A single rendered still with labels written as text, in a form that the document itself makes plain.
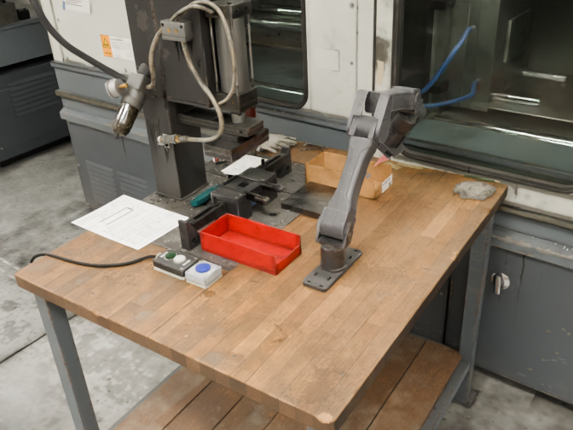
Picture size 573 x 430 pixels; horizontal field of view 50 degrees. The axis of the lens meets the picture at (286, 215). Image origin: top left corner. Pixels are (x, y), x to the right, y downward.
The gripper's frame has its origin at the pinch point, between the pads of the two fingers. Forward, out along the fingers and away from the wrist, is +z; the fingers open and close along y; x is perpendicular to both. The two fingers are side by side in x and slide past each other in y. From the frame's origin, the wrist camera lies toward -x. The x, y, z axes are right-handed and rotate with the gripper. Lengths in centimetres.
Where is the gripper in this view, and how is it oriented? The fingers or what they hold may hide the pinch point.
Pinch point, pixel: (372, 160)
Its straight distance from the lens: 193.1
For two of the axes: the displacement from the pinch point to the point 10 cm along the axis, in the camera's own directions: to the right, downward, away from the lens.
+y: -7.1, -6.9, 1.5
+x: -5.6, 4.2, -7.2
